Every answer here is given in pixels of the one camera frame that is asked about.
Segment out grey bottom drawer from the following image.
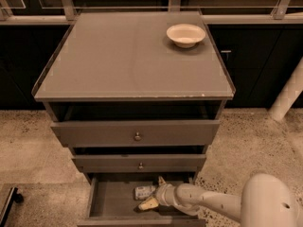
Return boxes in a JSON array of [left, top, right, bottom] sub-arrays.
[[77, 173, 205, 227]]

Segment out grey drawer cabinet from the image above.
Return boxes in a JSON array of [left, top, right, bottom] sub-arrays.
[[31, 10, 237, 227]]

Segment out round drawer knob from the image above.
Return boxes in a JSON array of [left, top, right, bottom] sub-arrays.
[[134, 132, 142, 141], [138, 163, 144, 170]]

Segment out white bowl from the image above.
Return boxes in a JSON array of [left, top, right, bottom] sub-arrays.
[[167, 24, 206, 48]]

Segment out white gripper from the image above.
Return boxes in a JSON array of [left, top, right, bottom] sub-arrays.
[[138, 176, 177, 211]]

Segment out blue labelled plastic bottle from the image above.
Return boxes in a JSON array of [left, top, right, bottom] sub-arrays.
[[134, 185, 156, 201]]

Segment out metal shelf rail frame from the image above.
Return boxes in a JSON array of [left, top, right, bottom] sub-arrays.
[[0, 0, 303, 25]]

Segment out round top drawer knob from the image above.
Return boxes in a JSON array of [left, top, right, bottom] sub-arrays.
[[134, 132, 142, 141]]

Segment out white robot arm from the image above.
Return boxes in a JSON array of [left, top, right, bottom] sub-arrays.
[[134, 173, 303, 227]]

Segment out white pole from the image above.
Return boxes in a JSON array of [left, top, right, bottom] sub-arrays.
[[269, 58, 303, 121]]

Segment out grey middle drawer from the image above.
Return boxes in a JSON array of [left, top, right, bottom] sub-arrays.
[[72, 154, 205, 173]]

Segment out grey top drawer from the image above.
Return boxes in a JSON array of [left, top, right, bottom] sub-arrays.
[[51, 120, 220, 148]]

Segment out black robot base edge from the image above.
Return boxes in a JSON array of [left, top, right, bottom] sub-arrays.
[[0, 187, 24, 227]]

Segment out grey drawer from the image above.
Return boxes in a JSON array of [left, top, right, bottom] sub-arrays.
[[51, 120, 220, 148], [72, 154, 205, 173], [77, 173, 205, 227]]

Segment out round middle drawer knob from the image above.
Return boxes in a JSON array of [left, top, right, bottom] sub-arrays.
[[138, 163, 144, 170]]

